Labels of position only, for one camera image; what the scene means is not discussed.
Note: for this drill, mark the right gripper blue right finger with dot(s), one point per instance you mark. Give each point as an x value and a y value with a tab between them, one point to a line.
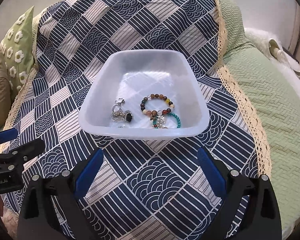
214	170

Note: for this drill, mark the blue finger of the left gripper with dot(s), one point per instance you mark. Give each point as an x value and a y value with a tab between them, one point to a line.
8	135

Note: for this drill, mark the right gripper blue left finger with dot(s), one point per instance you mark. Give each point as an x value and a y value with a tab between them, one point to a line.
85	173

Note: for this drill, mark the silver flower brooch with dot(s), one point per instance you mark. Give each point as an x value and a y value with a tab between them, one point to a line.
159	122

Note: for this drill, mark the blue white patterned cloth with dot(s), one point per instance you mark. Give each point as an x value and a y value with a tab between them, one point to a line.
145	189

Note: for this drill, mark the white plastic tray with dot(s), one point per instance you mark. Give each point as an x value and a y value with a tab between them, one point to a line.
112	105

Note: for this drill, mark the green daisy embroidered pillow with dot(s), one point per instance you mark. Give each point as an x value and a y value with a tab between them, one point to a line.
16	47

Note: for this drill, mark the white fluffy blanket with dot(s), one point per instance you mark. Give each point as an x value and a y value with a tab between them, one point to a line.
270	46

